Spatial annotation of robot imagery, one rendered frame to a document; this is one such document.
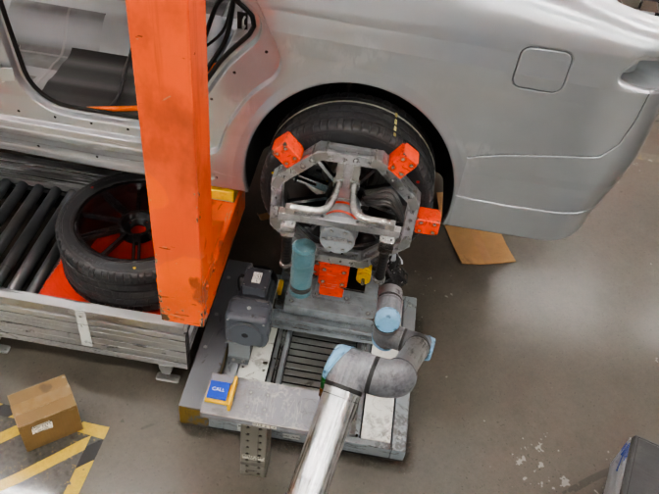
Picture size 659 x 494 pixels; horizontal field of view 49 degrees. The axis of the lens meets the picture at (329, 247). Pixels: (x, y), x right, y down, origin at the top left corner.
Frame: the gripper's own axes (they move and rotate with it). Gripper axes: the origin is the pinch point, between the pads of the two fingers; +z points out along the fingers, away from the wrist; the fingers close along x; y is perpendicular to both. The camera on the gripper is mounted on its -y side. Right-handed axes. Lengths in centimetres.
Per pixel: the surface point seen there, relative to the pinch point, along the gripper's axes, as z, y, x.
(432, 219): -5.8, -9.1, 25.9
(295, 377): -27, 19, -62
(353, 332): -5.1, 27.8, -40.8
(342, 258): -7.1, -11.9, -14.4
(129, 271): -22, -61, -80
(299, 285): -19.9, -18.1, -28.8
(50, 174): 44, -94, -138
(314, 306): -0.1, 9.3, -48.9
